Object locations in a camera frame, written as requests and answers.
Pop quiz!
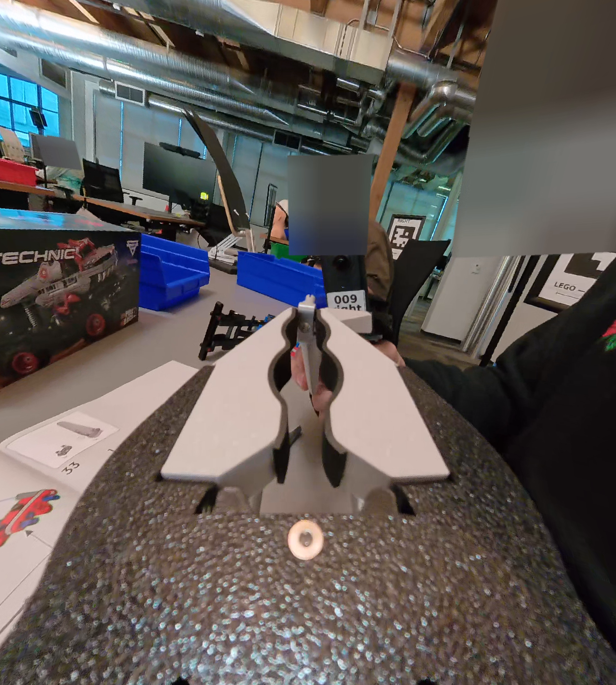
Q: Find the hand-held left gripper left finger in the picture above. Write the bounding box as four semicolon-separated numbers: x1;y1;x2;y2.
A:
161;308;298;512

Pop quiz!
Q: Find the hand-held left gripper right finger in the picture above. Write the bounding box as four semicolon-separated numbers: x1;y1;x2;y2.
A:
315;308;451;512

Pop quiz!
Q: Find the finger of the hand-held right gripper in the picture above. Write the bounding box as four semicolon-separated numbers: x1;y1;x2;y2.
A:
334;310;374;336

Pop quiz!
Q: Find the grey toy brick panel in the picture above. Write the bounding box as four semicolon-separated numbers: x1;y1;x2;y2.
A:
278;294;324;466

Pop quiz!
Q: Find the person's right forearm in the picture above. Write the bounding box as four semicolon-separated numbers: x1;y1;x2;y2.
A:
402;310;560;466

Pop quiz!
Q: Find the wooden office desk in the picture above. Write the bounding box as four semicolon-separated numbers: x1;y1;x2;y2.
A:
72;194;206;232

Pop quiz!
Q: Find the person's right hand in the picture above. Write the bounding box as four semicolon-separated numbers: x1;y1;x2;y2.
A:
374;340;407;369

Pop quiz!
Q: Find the blue storage bin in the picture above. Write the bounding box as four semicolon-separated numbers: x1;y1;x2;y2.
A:
139;233;211;312
237;250;326;309

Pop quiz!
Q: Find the black mesh office chair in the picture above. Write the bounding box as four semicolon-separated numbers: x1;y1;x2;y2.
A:
393;239;451;335

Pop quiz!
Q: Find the black and white marker poster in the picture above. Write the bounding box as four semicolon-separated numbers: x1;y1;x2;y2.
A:
387;214;428;251

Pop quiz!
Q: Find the white metal stand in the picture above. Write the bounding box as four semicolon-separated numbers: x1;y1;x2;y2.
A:
209;227;258;264

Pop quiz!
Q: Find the curved black panel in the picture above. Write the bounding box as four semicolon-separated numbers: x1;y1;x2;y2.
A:
184;108;251;252

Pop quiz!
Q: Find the large black monitor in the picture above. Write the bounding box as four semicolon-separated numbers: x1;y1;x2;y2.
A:
142;141;219;209

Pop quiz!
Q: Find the toy truck set box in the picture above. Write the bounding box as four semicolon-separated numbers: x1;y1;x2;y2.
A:
0;205;143;406

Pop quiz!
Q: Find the white instruction booklet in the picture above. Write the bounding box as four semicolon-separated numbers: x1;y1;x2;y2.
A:
0;360;216;670

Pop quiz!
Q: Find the person's black embroidered sweatshirt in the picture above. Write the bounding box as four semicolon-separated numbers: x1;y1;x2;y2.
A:
501;250;616;685

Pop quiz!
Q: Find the black toy brick frame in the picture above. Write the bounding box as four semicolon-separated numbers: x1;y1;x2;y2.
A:
198;301;279;360

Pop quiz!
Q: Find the wooden post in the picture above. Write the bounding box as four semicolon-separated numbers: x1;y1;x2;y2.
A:
368;83;417;223

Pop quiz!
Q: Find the black framed wall poster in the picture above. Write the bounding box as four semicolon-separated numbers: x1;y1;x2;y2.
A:
524;252;616;315

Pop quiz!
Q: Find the silver ventilation duct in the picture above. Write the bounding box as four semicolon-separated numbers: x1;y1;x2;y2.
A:
0;11;394;116

